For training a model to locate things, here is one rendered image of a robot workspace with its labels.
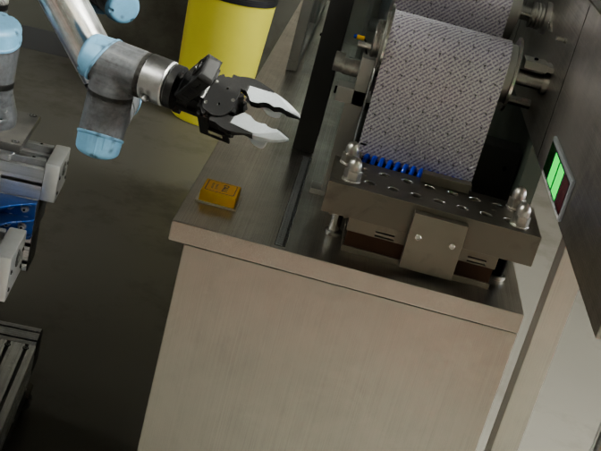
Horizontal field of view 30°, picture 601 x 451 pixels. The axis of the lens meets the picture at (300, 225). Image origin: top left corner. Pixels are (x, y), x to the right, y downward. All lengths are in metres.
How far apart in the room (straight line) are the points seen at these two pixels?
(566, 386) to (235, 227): 2.14
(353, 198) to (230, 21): 3.34
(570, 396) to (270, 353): 1.97
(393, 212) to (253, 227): 0.26
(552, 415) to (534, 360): 1.23
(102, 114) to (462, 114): 0.74
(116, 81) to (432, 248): 0.65
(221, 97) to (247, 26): 3.61
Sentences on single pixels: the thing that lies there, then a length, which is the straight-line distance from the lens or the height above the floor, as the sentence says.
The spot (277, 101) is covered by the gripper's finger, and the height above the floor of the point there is 1.22.
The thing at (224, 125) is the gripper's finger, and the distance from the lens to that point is 1.73.
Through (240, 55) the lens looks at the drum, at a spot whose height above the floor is 0.39.
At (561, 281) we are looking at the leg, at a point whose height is 0.83.
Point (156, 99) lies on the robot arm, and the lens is 1.79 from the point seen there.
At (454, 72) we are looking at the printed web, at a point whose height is 1.24.
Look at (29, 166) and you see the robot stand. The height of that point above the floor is 0.76.
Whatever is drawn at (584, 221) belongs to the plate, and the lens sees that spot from 1.66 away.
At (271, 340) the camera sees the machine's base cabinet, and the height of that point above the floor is 0.72.
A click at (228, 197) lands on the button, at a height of 0.92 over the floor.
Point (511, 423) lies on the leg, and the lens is 2.63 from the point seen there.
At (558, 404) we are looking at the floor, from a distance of 3.86.
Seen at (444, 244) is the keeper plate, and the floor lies 0.98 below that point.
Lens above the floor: 1.69
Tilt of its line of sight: 22 degrees down
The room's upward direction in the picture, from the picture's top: 15 degrees clockwise
